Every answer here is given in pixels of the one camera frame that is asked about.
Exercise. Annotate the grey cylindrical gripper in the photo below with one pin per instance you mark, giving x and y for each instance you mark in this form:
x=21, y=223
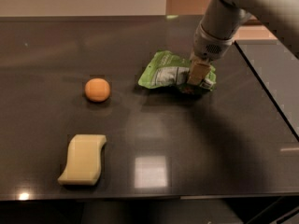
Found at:
x=209, y=46

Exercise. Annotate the green rice chip bag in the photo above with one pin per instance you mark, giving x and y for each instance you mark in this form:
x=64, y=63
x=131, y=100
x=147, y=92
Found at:
x=167, y=69

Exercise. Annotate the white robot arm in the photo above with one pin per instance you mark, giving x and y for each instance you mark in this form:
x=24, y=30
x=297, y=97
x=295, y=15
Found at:
x=280, y=17

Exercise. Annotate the grey side table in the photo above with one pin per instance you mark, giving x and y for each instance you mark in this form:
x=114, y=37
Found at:
x=278, y=70

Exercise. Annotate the orange ball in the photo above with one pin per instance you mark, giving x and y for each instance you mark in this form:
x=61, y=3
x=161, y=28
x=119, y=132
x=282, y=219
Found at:
x=97, y=90

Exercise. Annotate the yellow wavy sponge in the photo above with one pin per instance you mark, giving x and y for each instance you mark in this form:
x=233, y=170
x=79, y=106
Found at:
x=83, y=163

